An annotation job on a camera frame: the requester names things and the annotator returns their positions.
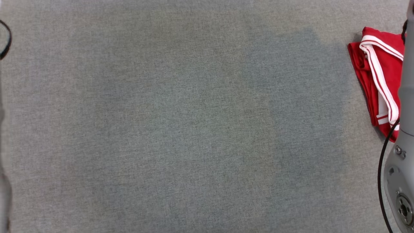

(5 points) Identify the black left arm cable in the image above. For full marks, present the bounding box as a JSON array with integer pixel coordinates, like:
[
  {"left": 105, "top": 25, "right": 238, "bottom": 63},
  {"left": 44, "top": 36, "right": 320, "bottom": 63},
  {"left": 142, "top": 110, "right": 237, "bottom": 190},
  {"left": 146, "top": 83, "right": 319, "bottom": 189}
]
[{"left": 0, "top": 19, "right": 12, "bottom": 61}]

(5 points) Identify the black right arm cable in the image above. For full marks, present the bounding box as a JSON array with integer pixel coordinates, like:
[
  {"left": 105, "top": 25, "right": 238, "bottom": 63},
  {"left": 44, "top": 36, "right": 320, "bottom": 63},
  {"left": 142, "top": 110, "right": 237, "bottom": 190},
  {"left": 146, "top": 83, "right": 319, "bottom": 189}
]
[{"left": 377, "top": 20, "right": 408, "bottom": 233}]

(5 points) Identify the red Bulls basketball jersey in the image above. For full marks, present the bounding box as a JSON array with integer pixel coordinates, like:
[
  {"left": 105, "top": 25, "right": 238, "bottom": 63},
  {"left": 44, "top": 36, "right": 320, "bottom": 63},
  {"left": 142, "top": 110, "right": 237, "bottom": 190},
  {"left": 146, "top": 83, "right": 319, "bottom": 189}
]
[{"left": 347, "top": 27, "right": 405, "bottom": 143}]

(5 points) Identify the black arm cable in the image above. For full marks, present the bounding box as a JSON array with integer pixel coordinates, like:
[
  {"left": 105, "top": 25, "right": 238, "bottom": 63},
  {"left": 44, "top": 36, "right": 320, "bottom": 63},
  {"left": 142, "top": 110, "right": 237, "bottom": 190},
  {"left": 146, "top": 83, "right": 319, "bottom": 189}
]
[
  {"left": 0, "top": 19, "right": 12, "bottom": 61},
  {"left": 377, "top": 20, "right": 408, "bottom": 233}
]

